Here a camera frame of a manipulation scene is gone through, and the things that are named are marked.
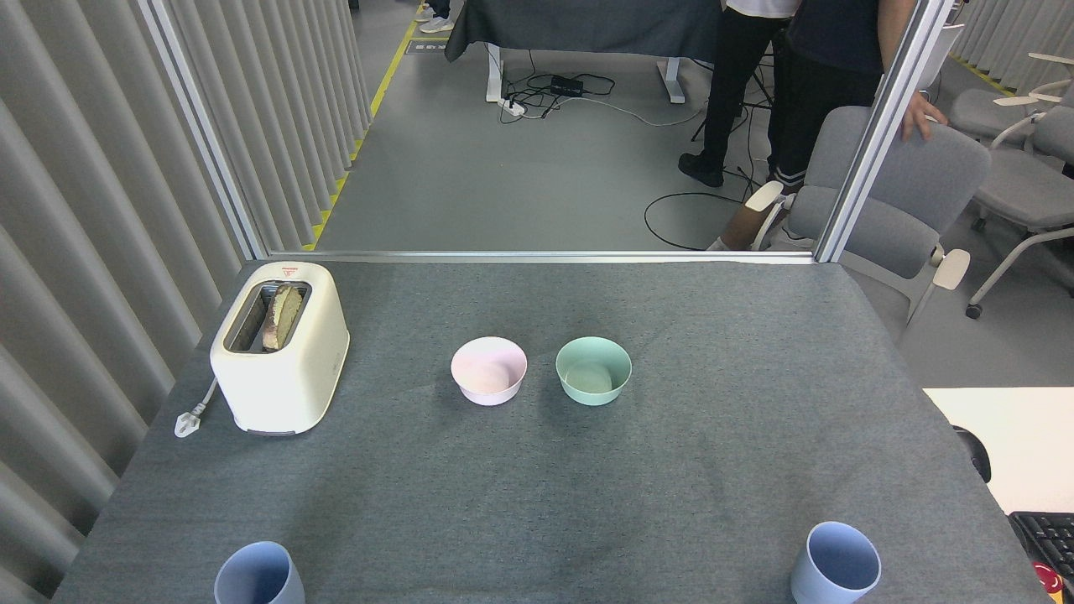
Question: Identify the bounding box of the person's hand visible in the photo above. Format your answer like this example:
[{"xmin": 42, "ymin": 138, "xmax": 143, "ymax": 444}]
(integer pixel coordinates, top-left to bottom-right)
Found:
[{"xmin": 902, "ymin": 91, "xmax": 949, "ymax": 142}]

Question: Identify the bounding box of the blue cup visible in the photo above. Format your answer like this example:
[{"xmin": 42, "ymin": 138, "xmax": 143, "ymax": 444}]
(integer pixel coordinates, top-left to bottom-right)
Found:
[
  {"xmin": 790, "ymin": 521, "xmax": 882, "ymax": 604},
  {"xmin": 213, "ymin": 541, "xmax": 305, "ymax": 604}
]

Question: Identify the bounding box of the grey office chair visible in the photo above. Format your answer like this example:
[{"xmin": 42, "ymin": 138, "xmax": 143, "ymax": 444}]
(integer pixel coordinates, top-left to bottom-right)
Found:
[{"xmin": 745, "ymin": 105, "xmax": 993, "ymax": 328}]

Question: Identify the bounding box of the white plastic chair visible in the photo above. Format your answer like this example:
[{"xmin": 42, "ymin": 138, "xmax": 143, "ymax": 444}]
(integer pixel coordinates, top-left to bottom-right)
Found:
[{"xmin": 915, "ymin": 23, "xmax": 966, "ymax": 93}]

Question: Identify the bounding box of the person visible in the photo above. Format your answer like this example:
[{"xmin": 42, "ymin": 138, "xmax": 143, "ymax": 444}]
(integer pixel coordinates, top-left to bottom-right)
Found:
[
  {"xmin": 707, "ymin": 0, "xmax": 920, "ymax": 253},
  {"xmin": 414, "ymin": 0, "xmax": 456, "ymax": 34},
  {"xmin": 678, "ymin": 0, "xmax": 802, "ymax": 188}
]

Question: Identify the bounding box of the grey pleated curtain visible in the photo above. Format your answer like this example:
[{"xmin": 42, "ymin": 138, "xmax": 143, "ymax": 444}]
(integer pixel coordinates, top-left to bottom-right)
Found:
[
  {"xmin": 0, "ymin": 0, "xmax": 374, "ymax": 604},
  {"xmin": 952, "ymin": 0, "xmax": 1074, "ymax": 95}
]

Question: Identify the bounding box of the white desk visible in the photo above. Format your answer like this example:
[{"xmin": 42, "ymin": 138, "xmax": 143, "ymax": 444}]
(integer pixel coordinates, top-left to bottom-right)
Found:
[{"xmin": 923, "ymin": 387, "xmax": 1074, "ymax": 515}]

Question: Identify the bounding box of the black computer mouse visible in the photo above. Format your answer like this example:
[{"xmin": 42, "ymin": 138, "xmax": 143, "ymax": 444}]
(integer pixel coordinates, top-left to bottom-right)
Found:
[{"xmin": 952, "ymin": 425, "xmax": 993, "ymax": 483}]

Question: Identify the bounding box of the table with dark cloth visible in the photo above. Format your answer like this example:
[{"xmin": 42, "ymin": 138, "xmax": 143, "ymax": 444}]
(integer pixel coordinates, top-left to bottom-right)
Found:
[{"xmin": 445, "ymin": 0, "xmax": 733, "ymax": 106}]

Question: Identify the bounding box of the green bowl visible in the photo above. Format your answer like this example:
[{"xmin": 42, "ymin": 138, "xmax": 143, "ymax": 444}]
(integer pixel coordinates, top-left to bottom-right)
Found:
[{"xmin": 555, "ymin": 336, "xmax": 633, "ymax": 407}]

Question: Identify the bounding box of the black keyboard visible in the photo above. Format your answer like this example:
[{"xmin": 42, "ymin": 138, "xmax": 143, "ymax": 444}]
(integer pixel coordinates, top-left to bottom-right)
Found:
[{"xmin": 1009, "ymin": 511, "xmax": 1074, "ymax": 580}]

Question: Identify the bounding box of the red round item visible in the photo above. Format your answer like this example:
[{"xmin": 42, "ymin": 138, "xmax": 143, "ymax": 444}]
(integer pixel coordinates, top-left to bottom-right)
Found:
[{"xmin": 1032, "ymin": 560, "xmax": 1066, "ymax": 604}]

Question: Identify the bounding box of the pink bowl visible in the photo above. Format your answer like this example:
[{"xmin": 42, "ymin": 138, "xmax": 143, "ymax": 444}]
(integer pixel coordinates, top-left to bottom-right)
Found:
[{"xmin": 451, "ymin": 336, "xmax": 529, "ymax": 407}]

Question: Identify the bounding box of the toasted bread slice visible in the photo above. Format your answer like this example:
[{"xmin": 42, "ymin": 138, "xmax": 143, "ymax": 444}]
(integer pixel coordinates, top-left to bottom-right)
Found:
[{"xmin": 261, "ymin": 284, "xmax": 304, "ymax": 351}]

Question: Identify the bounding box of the cream white toaster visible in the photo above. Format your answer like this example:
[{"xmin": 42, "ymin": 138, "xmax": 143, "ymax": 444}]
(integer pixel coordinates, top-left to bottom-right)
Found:
[{"xmin": 210, "ymin": 261, "xmax": 351, "ymax": 436}]

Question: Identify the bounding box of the white toaster power plug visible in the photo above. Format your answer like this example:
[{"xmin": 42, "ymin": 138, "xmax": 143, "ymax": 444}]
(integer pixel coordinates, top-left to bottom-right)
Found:
[{"xmin": 174, "ymin": 377, "xmax": 219, "ymax": 439}]

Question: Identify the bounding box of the silver frame post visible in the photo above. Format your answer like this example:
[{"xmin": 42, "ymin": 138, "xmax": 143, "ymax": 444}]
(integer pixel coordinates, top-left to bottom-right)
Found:
[
  {"xmin": 138, "ymin": 0, "xmax": 271, "ymax": 261},
  {"xmin": 814, "ymin": 0, "xmax": 957, "ymax": 263}
]

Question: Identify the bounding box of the grey chair white frame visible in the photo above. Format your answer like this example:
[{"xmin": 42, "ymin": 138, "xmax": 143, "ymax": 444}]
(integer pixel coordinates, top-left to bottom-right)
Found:
[
  {"xmin": 948, "ymin": 52, "xmax": 1074, "ymax": 145},
  {"xmin": 965, "ymin": 105, "xmax": 1074, "ymax": 320}
]

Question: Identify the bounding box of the white floor cable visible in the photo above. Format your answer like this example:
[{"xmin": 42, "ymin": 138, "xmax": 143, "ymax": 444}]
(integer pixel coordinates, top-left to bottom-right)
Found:
[{"xmin": 579, "ymin": 94, "xmax": 706, "ymax": 127}]

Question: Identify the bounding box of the black looped floor cable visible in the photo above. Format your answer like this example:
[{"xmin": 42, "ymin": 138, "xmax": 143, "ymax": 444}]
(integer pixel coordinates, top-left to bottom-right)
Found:
[{"xmin": 644, "ymin": 191, "xmax": 756, "ymax": 251}]

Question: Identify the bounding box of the black cable tangle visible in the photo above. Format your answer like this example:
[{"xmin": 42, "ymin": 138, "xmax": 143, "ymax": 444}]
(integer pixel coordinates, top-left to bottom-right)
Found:
[{"xmin": 501, "ymin": 50, "xmax": 618, "ymax": 124}]

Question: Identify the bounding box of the silver frame rail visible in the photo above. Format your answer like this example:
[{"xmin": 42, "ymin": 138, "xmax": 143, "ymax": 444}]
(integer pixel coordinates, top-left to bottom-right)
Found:
[{"xmin": 267, "ymin": 250, "xmax": 819, "ymax": 265}]

